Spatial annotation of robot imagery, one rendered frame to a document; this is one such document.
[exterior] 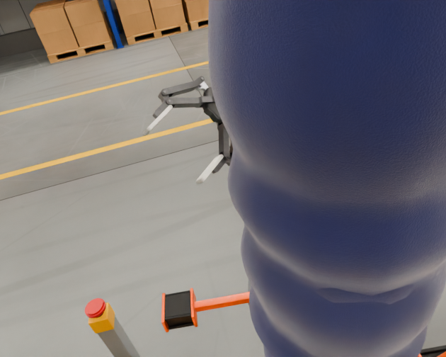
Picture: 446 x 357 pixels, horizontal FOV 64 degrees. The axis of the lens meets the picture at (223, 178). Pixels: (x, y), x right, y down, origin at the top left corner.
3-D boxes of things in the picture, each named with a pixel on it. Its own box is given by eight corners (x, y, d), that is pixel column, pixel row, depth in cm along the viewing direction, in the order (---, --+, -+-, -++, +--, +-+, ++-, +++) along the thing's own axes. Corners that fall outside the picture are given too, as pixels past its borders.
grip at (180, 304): (166, 332, 93) (161, 322, 90) (166, 303, 99) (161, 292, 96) (197, 326, 93) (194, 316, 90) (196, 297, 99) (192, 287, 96)
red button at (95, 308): (87, 324, 122) (82, 317, 120) (89, 306, 128) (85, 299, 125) (107, 319, 122) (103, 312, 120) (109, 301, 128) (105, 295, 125)
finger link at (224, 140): (215, 110, 75) (221, 111, 76) (217, 163, 74) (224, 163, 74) (223, 104, 72) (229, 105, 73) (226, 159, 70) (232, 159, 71)
